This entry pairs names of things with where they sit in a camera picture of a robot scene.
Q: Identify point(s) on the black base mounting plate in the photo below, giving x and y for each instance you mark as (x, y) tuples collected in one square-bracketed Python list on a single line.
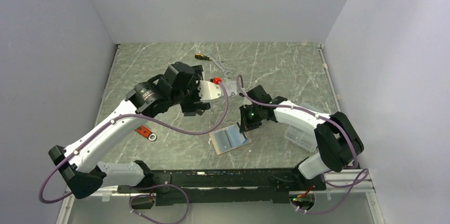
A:
[(277, 185)]

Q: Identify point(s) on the red adjustable wrench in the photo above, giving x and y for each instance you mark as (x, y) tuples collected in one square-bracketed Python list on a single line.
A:
[(146, 133)]

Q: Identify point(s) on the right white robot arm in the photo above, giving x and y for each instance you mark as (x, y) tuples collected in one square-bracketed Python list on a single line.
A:
[(335, 138)]

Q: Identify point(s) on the beige leather card holder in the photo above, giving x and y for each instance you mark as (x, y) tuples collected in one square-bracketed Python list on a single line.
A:
[(230, 139)]

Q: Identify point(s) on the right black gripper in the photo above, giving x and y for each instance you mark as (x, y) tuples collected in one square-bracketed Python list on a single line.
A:
[(245, 125)]

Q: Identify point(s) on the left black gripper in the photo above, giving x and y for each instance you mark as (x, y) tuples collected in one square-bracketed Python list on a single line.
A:
[(195, 103)]

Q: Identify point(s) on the blue credit card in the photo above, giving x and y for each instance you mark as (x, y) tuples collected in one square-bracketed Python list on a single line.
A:
[(230, 138)]

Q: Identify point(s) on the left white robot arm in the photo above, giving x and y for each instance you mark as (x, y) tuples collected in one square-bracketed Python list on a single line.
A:
[(80, 163)]

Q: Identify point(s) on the black yellow screwdriver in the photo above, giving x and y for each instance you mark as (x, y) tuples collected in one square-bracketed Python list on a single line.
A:
[(203, 57)]

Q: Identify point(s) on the white printed credit card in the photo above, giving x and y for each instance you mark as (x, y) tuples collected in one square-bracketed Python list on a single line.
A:
[(231, 88)]

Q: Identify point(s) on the aluminium frame rail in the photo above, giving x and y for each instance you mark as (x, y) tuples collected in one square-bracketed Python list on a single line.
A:
[(320, 195)]

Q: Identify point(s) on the clear plastic screw box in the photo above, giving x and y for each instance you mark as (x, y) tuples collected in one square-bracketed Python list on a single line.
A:
[(301, 138)]

